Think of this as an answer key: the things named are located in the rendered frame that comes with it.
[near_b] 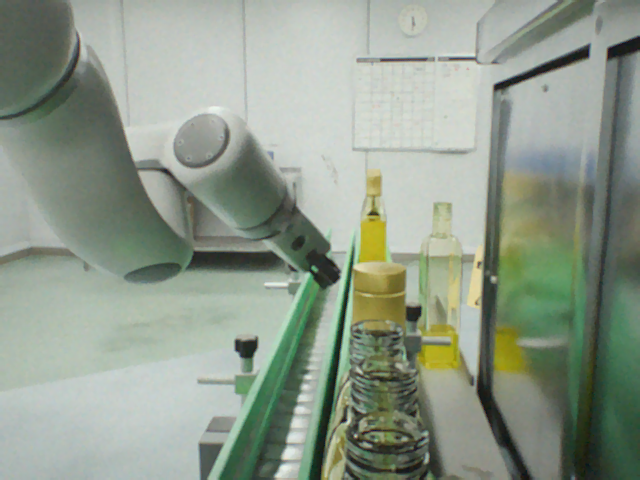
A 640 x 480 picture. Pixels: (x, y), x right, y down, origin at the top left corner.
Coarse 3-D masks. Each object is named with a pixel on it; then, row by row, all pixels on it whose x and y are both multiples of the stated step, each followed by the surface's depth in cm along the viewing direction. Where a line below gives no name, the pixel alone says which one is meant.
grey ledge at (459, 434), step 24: (432, 384) 90; (456, 384) 90; (432, 408) 82; (456, 408) 82; (480, 408) 82; (432, 432) 75; (456, 432) 75; (480, 432) 75; (432, 456) 70; (456, 456) 70; (480, 456) 70
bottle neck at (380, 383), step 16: (352, 368) 27; (368, 368) 28; (384, 368) 28; (400, 368) 28; (416, 368) 27; (352, 384) 27; (368, 384) 26; (384, 384) 26; (400, 384) 26; (416, 384) 27; (352, 400) 27; (368, 400) 26; (384, 400) 26; (400, 400) 26; (416, 400) 27; (352, 416) 28
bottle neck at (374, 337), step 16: (368, 320) 34; (384, 320) 34; (352, 336) 32; (368, 336) 31; (384, 336) 31; (400, 336) 32; (352, 352) 32; (368, 352) 32; (384, 352) 31; (400, 352) 32
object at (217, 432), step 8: (216, 424) 87; (224, 424) 87; (232, 424) 87; (208, 432) 85; (216, 432) 85; (224, 432) 85; (200, 440) 83; (208, 440) 82; (216, 440) 82; (224, 440) 82; (200, 448) 82; (208, 448) 82; (216, 448) 82; (200, 456) 82; (208, 456) 82; (216, 456) 82; (200, 464) 83; (208, 464) 82; (200, 472) 83; (208, 472) 83
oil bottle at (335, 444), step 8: (344, 408) 34; (336, 416) 34; (344, 416) 33; (336, 424) 33; (344, 424) 33; (328, 432) 34; (336, 432) 32; (344, 432) 32; (328, 440) 33; (336, 440) 32; (344, 440) 32; (328, 448) 32; (336, 448) 32; (344, 448) 32; (328, 456) 32; (336, 456) 32; (344, 456) 31; (328, 464) 32; (328, 472) 32
